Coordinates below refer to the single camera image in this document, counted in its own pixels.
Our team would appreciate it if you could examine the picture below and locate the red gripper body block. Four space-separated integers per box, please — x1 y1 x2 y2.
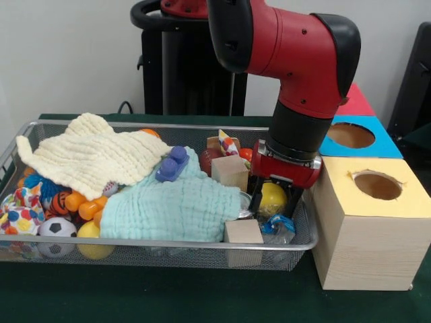
251 151 323 190

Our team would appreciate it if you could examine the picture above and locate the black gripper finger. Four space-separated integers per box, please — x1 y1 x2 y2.
250 176 265 200
285 186 304 218

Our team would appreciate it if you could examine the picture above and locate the wooden box with three holes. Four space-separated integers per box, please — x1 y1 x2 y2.
311 83 431 291

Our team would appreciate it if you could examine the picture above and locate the clear mesh bin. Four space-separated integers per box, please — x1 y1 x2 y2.
0 120 319 271

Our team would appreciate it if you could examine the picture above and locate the yellow smiley ball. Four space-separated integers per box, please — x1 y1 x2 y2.
259 182 288 217

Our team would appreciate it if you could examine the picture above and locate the large wooden cube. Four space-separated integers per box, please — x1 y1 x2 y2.
211 155 250 192

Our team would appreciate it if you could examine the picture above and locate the small wooden cube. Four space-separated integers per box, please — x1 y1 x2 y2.
224 219 264 246

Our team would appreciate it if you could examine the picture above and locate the mint green muslin cloth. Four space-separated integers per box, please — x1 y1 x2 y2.
100 147 242 243

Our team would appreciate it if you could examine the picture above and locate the blue toy car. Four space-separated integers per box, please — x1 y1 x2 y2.
155 145 190 183

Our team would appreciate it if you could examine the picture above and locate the black chair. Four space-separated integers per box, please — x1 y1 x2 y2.
387 22 431 169

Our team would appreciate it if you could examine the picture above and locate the pale yellow muslin cloth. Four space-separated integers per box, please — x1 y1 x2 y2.
15 112 172 201

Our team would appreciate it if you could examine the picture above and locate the black and white soccer ball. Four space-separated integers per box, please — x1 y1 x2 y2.
37 217 78 259

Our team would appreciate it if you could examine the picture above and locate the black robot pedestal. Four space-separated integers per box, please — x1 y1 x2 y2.
130 0 248 116

